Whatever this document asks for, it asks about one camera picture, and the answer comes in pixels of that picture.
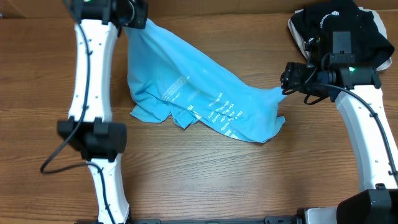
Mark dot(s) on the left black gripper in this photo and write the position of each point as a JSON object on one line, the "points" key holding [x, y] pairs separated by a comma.
{"points": [[137, 16]]}

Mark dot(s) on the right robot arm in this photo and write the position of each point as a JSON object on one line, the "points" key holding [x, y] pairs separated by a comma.
{"points": [[333, 72]]}

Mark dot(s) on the black folded garment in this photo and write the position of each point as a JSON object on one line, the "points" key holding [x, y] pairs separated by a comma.
{"points": [[357, 28]]}

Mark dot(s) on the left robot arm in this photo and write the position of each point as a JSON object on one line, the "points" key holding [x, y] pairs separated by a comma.
{"points": [[90, 128]]}

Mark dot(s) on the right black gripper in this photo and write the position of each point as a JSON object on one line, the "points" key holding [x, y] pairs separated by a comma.
{"points": [[288, 76]]}

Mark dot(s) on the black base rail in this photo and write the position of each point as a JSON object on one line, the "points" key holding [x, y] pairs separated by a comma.
{"points": [[286, 219]]}

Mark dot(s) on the light blue t-shirt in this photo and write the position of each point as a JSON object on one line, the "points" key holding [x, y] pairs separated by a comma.
{"points": [[168, 77]]}

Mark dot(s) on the beige folded garment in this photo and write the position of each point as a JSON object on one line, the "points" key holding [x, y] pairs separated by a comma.
{"points": [[298, 40]]}

